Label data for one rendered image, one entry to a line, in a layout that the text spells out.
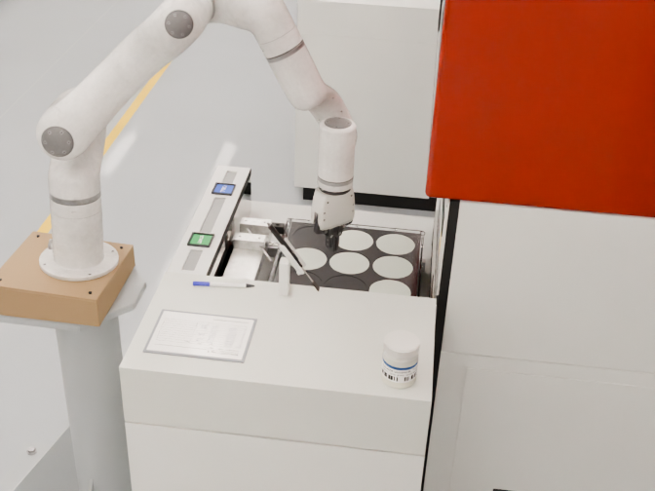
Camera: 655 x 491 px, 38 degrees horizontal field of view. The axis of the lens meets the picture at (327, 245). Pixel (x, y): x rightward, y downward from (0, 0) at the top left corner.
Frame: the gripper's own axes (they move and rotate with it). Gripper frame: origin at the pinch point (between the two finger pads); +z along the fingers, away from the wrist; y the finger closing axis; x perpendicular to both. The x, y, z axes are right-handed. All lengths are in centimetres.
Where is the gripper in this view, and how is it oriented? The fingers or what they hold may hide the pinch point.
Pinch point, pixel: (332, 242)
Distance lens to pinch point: 228.5
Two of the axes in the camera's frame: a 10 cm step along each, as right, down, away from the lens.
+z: -0.4, 8.4, 5.3
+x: 5.7, 4.6, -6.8
